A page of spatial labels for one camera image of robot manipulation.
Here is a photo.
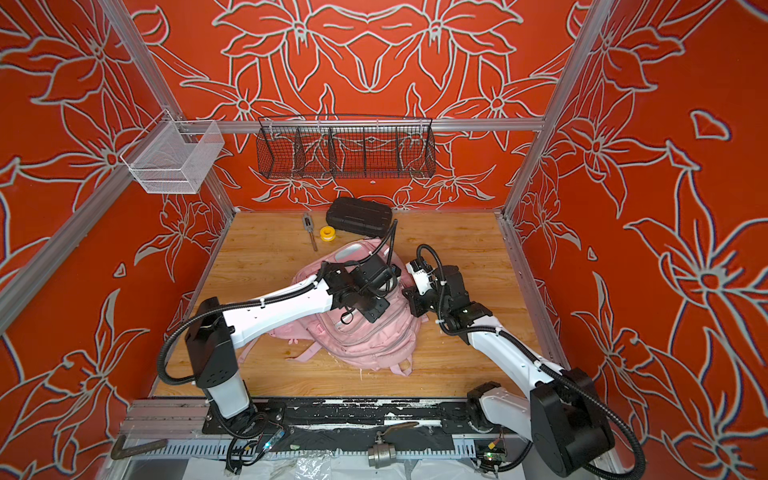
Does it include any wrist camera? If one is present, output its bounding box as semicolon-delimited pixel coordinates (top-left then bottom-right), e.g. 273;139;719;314
406;260;466;297
351;255;401;297

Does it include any black wire wall basket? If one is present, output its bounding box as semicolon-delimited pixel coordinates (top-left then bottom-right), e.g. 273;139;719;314
256;115;437;180

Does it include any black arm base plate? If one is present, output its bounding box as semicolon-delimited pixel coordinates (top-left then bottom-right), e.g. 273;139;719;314
202;395;523;436

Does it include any white cable duct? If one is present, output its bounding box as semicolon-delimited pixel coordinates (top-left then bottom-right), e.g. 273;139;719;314
134;437;477;461

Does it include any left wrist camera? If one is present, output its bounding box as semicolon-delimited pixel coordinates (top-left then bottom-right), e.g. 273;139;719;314
351;255;401;297

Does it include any pink student backpack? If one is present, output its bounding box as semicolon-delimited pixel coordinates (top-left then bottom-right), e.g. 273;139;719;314
268;273;427;377

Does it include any yellow tape roll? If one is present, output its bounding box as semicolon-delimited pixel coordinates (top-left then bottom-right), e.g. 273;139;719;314
319;225;337;242

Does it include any metal ball valve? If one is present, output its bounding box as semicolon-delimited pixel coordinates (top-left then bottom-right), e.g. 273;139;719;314
367;421;419;469

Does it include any white wire wall basket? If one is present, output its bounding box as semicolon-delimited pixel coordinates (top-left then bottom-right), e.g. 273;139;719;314
119;110;225;195

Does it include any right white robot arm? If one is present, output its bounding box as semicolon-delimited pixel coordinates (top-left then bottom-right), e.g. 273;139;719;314
404;244;647;479

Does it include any black pencil case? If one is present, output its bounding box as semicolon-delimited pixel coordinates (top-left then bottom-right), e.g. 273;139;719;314
326;197;393;237

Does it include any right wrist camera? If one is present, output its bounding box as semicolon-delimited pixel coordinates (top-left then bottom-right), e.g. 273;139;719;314
406;260;466;297

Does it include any rusty metal bracket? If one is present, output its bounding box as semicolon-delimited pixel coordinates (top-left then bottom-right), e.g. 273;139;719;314
110;435;168;460

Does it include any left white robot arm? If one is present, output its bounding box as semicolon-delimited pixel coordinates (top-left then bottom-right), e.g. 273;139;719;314
157;221;399;420

